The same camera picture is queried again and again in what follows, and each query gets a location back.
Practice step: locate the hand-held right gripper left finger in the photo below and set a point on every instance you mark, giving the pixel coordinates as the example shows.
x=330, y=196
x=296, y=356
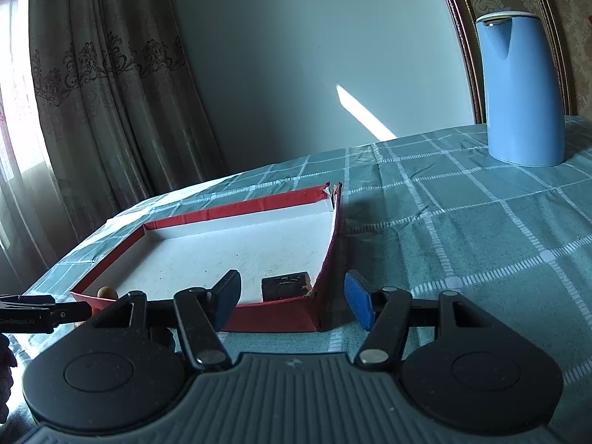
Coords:
x=227, y=298

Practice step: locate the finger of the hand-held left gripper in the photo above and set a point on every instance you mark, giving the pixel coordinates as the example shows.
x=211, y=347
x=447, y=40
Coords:
x=71, y=311

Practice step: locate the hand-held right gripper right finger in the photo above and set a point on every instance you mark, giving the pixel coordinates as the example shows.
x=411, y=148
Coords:
x=358, y=300

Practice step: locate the small round brown fruit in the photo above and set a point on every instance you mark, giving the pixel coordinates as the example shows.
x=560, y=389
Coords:
x=106, y=292

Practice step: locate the red cardboard box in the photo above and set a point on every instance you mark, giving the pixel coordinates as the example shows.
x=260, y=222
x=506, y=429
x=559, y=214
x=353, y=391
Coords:
x=208, y=249

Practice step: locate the person's left hand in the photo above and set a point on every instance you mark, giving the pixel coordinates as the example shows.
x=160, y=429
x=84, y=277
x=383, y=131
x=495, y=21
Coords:
x=5, y=356

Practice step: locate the small black block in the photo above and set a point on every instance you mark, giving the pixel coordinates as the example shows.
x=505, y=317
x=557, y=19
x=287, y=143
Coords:
x=284, y=286

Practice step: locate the teal checked tablecloth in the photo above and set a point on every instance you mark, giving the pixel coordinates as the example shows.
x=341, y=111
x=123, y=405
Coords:
x=462, y=240

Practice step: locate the patterned grey curtain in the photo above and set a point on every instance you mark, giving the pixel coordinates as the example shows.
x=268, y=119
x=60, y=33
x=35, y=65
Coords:
x=106, y=101

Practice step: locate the blue electric kettle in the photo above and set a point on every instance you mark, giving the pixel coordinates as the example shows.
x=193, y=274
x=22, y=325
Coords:
x=522, y=92

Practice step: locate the dark wooden frame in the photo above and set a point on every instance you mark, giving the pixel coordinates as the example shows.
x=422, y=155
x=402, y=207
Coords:
x=462, y=32

